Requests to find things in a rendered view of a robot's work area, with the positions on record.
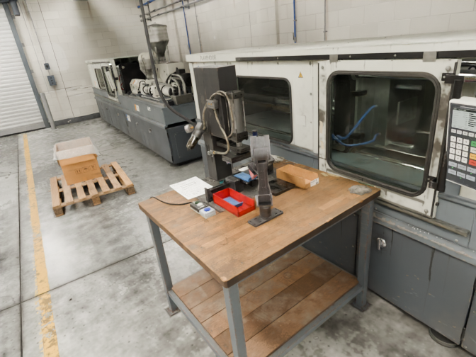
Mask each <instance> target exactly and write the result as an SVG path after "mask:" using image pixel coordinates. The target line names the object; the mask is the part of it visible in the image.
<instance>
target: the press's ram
mask: <svg viewBox="0 0 476 357"><path fill-rule="evenodd" d="M242 141H243V140H242ZM242 141H239V143H236V142H235V141H229V149H230V150H231V152H229V153H227V154H223V155H222V160H223V161H225V162H227V164H229V163H231V164H233V163H236V162H240V161H241V160H244V159H247V158H249V157H251V147H250V145H247V144H242ZM217 146H220V147H224V148H226V149H227V141H226V139H224V140H220V141H217Z"/></svg>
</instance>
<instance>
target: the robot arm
mask: <svg viewBox="0 0 476 357"><path fill-rule="evenodd" d="M250 143H251V161H253V162H251V163H248V167H247V168H248V169H249V172H250V175H251V179H252V180H253V179H255V178H256V177H257V176H258V178H259V186H258V188H257V191H258V193H257V194H255V200H256V203H257V207H259V213H260V214H259V215H258V216H256V217H254V218H252V219H250V220H248V223H249V224H250V225H252V226H253V227H258V226H260V225H262V224H264V223H266V222H268V221H270V220H272V219H274V218H275V217H278V216H279V215H282V214H283V211H282V210H279V209H278V208H273V209H271V206H273V199H272V193H271V189H270V186H269V183H268V172H267V169H268V166H270V165H272V164H273V163H274V161H275V159H274V158H273V157H272V156H271V152H270V142H269V135H264V136H262V137H257V136H250Z"/></svg>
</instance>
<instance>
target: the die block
mask: <svg viewBox="0 0 476 357"><path fill-rule="evenodd" d="M226 181H228V180H227V179H226ZM229 182H230V187H229V188H231V189H233V190H235V191H237V192H239V193H240V192H242V191H244V184H243V183H240V181H239V182H237V183H232V182H231V181H229ZM258 184H259V180H258V181H255V180H253V181H250V182H249V184H247V185H249V186H251V187H254V186H257V185H258Z"/></svg>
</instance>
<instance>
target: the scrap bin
mask: <svg viewBox="0 0 476 357"><path fill-rule="evenodd" d="M212 196H213V201H214V203H215V204H217V205H219V206H220V207H221V208H224V209H225V210H227V211H228V212H230V213H232V214H233V215H236V216H237V217H241V216H243V215H245V214H247V213H250V212H251V211H253V210H255V209H256V208H255V200H253V199H251V198H249V197H247V196H245V195H243V194H241V193H239V192H237V191H235V190H233V189H231V188H226V189H224V190H221V191H218V192H216V193H214V194H213V195H212ZM228 197H231V198H233V199H235V200H236V201H238V202H239V203H240V202H243V204H242V206H239V207H236V206H234V205H233V204H231V203H228V202H227V201H226V200H223V199H225V198H228Z"/></svg>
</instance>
